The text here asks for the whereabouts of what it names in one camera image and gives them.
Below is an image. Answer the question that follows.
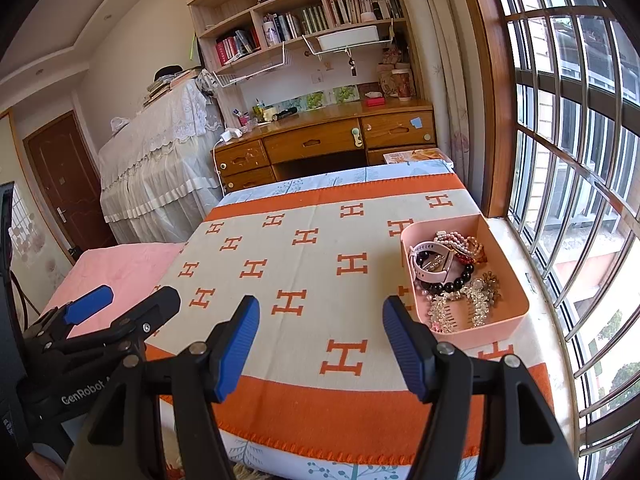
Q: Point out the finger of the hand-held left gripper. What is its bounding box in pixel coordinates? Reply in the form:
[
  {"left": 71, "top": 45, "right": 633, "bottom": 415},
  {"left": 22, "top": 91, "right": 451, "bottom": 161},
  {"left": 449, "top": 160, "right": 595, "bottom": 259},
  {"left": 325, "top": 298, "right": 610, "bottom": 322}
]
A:
[
  {"left": 21, "top": 284, "right": 115, "bottom": 353},
  {"left": 42, "top": 286, "right": 182, "bottom": 363}
]

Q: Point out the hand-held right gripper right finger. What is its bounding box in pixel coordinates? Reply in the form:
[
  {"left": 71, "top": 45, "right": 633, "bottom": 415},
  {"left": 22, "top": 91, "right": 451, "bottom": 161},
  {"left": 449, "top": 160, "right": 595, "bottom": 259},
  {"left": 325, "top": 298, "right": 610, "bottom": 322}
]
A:
[{"left": 381, "top": 295, "right": 581, "bottom": 480}]

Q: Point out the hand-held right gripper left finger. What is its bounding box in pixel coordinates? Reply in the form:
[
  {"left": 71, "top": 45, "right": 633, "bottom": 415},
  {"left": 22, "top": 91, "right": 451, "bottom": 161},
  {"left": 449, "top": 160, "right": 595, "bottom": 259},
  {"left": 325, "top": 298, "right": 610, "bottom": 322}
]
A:
[{"left": 62, "top": 294, "right": 262, "bottom": 480}]

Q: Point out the pale pink wristwatch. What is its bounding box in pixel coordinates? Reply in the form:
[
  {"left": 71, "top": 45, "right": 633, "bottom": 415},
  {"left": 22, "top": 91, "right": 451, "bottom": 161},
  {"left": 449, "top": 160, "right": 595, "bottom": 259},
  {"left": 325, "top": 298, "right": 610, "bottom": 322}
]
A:
[{"left": 409, "top": 241, "right": 455, "bottom": 286}]

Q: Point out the pink jewelry tray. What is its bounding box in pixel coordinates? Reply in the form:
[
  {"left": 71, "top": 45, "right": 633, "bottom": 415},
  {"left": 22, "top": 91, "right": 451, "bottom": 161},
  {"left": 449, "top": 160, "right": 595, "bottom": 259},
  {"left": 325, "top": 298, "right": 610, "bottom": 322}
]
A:
[{"left": 400, "top": 213, "right": 531, "bottom": 350}]

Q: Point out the rhinestone hair clip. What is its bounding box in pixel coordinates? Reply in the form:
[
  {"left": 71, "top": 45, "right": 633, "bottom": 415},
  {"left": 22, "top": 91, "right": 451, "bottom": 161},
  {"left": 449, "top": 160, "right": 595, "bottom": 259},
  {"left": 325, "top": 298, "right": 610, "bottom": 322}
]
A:
[{"left": 470, "top": 271, "right": 502, "bottom": 306}]

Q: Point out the pink fleece blanket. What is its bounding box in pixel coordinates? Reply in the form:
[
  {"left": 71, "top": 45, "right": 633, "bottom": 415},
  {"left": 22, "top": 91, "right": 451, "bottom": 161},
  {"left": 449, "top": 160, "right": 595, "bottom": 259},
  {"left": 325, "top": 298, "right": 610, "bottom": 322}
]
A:
[{"left": 37, "top": 242, "right": 188, "bottom": 341}]

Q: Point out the silver rhinestone hair comb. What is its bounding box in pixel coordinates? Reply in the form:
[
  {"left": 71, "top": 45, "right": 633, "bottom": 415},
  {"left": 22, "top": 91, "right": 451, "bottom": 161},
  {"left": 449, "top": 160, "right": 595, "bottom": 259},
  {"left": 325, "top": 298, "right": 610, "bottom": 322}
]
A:
[{"left": 426, "top": 280, "right": 493, "bottom": 335}]

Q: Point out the black stand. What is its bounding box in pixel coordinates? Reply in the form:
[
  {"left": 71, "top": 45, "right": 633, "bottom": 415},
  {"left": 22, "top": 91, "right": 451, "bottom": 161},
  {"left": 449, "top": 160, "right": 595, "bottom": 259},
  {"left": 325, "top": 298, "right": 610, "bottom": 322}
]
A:
[{"left": 0, "top": 180, "right": 31, "bottom": 461}]

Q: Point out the orange letter-print blanket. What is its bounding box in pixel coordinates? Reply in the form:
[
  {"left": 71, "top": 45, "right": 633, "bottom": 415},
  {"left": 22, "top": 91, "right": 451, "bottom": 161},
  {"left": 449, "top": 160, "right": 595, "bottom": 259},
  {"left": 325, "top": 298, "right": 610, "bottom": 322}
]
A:
[{"left": 145, "top": 175, "right": 556, "bottom": 461}]

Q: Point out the brown wooden door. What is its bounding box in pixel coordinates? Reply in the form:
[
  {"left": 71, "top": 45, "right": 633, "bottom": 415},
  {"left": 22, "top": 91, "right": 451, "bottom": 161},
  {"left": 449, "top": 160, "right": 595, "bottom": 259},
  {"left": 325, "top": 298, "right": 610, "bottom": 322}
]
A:
[{"left": 22, "top": 112, "right": 118, "bottom": 263}]

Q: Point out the white lace-covered piano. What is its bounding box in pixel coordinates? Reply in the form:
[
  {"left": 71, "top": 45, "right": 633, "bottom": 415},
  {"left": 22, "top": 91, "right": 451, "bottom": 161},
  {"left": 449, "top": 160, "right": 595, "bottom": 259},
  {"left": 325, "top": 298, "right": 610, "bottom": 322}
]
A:
[{"left": 97, "top": 80, "right": 226, "bottom": 243}]

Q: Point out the orange book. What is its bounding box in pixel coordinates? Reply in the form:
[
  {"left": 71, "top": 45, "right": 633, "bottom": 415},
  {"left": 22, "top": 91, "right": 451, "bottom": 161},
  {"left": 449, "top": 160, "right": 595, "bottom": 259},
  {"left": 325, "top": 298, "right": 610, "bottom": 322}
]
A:
[{"left": 382, "top": 148, "right": 443, "bottom": 165}]

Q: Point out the stack of old books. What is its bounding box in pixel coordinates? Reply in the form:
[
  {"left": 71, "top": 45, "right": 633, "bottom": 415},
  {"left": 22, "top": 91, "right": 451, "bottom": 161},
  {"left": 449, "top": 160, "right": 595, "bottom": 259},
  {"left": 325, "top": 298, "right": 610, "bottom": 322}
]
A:
[{"left": 142, "top": 67, "right": 198, "bottom": 108}]

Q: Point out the wooden desk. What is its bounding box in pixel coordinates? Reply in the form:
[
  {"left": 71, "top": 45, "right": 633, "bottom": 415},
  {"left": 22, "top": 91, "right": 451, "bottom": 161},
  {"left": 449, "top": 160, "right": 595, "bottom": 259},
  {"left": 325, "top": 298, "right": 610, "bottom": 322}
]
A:
[{"left": 212, "top": 99, "right": 438, "bottom": 195}]

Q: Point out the metal window grille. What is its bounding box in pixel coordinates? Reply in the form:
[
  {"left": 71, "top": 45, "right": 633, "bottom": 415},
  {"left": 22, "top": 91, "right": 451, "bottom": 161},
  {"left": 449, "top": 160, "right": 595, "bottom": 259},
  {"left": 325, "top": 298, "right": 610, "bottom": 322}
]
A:
[{"left": 480, "top": 0, "right": 640, "bottom": 480}]

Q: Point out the green picture strip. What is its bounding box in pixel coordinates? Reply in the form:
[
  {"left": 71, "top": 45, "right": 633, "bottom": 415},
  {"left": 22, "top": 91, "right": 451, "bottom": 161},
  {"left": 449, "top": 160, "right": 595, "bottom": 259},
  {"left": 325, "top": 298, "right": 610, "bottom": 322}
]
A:
[{"left": 300, "top": 85, "right": 361, "bottom": 111}]

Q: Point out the red and white cup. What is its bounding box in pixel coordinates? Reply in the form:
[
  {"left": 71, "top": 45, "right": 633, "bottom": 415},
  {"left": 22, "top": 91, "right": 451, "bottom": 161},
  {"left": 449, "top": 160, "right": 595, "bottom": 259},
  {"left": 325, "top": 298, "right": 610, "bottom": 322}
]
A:
[{"left": 390, "top": 67, "right": 413, "bottom": 100}]

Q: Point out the pale floral curtain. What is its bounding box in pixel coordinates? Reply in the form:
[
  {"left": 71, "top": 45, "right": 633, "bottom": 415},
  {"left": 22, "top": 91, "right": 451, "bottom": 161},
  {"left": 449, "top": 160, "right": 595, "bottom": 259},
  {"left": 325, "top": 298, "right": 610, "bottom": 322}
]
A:
[{"left": 395, "top": 0, "right": 493, "bottom": 216}]

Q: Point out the row of red books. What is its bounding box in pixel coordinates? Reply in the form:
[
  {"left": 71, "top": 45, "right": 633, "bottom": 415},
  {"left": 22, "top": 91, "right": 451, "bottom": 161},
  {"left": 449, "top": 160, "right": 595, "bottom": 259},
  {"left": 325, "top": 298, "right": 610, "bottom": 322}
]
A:
[{"left": 215, "top": 27, "right": 261, "bottom": 66}]

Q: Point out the wooden bookshelf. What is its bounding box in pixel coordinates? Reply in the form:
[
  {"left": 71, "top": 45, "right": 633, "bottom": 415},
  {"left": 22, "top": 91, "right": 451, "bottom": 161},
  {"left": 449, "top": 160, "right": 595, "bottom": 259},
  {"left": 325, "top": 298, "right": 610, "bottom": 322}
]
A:
[{"left": 177, "top": 0, "right": 416, "bottom": 78}]

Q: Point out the white plastic container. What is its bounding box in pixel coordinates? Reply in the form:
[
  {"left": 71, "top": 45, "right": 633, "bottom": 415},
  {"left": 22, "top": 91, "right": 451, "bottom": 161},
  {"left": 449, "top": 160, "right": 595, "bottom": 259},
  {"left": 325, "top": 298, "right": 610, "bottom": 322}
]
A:
[{"left": 317, "top": 25, "right": 379, "bottom": 52}]

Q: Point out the row of mixed books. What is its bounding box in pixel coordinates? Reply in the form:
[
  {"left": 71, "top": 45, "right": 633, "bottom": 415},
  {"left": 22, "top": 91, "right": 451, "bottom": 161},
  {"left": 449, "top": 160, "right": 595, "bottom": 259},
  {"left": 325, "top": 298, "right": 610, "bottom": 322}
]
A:
[{"left": 262, "top": 5, "right": 331, "bottom": 43}]

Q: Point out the row of pale books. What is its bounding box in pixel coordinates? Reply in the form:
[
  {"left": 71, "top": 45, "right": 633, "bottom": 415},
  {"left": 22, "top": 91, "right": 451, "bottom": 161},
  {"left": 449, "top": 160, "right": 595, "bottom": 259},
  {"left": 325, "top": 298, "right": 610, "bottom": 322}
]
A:
[{"left": 327, "top": 0, "right": 403, "bottom": 26}]

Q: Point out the black bead bracelet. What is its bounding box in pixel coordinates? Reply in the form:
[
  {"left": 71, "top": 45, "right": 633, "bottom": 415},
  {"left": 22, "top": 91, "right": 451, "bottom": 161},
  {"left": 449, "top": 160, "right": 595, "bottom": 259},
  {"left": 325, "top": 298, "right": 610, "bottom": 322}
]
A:
[{"left": 419, "top": 262, "right": 475, "bottom": 297}]

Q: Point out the red bead bracelet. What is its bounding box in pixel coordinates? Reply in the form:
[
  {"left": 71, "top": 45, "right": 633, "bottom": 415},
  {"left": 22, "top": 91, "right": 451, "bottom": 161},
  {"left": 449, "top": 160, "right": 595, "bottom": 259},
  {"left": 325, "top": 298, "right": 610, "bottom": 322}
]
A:
[{"left": 452, "top": 242, "right": 488, "bottom": 265}]

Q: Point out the pearl bracelet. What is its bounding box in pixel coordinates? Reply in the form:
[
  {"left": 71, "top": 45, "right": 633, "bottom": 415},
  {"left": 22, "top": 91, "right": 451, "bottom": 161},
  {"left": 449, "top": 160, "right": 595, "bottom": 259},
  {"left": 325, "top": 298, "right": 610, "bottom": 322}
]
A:
[{"left": 435, "top": 231, "right": 482, "bottom": 257}]

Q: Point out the white charger cable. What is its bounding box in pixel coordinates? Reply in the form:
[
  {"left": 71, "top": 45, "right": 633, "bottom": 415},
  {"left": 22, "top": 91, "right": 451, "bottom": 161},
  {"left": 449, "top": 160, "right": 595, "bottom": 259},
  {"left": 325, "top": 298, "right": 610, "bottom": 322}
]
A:
[{"left": 212, "top": 140, "right": 226, "bottom": 196}]

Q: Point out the wooden window frame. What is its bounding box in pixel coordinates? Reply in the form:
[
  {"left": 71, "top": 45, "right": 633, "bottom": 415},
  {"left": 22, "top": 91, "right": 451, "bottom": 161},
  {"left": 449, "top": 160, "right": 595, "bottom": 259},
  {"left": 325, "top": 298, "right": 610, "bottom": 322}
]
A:
[{"left": 452, "top": 0, "right": 516, "bottom": 218}]

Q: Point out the white wire basket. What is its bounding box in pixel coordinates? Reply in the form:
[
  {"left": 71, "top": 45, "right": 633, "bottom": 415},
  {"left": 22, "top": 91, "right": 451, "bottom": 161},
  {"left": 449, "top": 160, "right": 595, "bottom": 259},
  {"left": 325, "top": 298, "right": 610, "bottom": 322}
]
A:
[
  {"left": 301, "top": 19, "right": 396, "bottom": 56},
  {"left": 210, "top": 42, "right": 293, "bottom": 88}
]

